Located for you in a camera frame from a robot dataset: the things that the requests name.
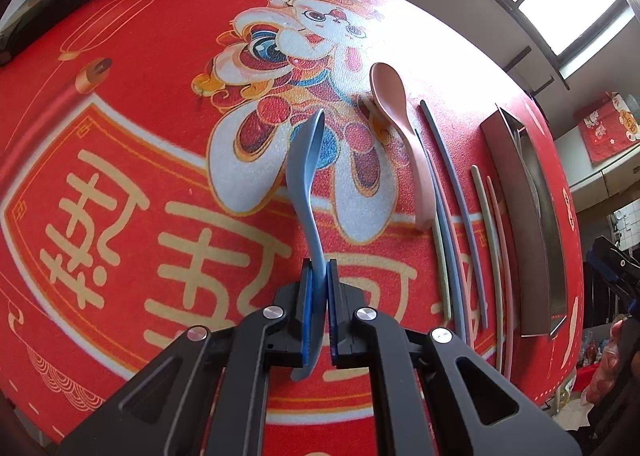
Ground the red festive table mat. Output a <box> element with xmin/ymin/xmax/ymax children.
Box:
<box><xmin>1</xmin><ymin>0</ymin><xmax>582</xmax><ymax>440</ymax></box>

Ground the stainless steel utensil tray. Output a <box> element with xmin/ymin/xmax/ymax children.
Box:
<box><xmin>480</xmin><ymin>109</ymin><xmax>567</xmax><ymax>338</ymax></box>

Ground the pink plastic spoon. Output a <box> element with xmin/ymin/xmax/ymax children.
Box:
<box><xmin>369</xmin><ymin>62</ymin><xmax>436</xmax><ymax>231</ymax></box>

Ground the green chopstick right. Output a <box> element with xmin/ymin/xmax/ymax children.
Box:
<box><xmin>470</xmin><ymin>163</ymin><xmax>507</xmax><ymax>372</ymax></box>

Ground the blue chopstick right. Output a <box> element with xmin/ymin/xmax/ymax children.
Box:
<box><xmin>420</xmin><ymin>100</ymin><xmax>489</xmax><ymax>329</ymax></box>

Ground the green chopstick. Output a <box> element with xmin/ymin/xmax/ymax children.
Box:
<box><xmin>432</xmin><ymin>218</ymin><xmax>452</xmax><ymax>323</ymax></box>
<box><xmin>470</xmin><ymin>163</ymin><xmax>507</xmax><ymax>372</ymax></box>

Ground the green chopstick left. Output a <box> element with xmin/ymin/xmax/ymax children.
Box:
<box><xmin>432</xmin><ymin>218</ymin><xmax>452</xmax><ymax>323</ymax></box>

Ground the red cloth on counter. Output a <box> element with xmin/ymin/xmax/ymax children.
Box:
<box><xmin>576</xmin><ymin>92</ymin><xmax>639</xmax><ymax>165</ymax></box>

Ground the blue chopstick under gripper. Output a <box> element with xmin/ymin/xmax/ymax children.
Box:
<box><xmin>418</xmin><ymin>138</ymin><xmax>472</xmax><ymax>344</ymax></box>

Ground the blue plastic spoon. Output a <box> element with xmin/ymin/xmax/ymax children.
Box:
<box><xmin>285</xmin><ymin>109</ymin><xmax>328</xmax><ymax>381</ymax></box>

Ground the person's right hand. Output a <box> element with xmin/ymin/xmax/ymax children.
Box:
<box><xmin>580</xmin><ymin>317</ymin><xmax>628</xmax><ymax>405</ymax></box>

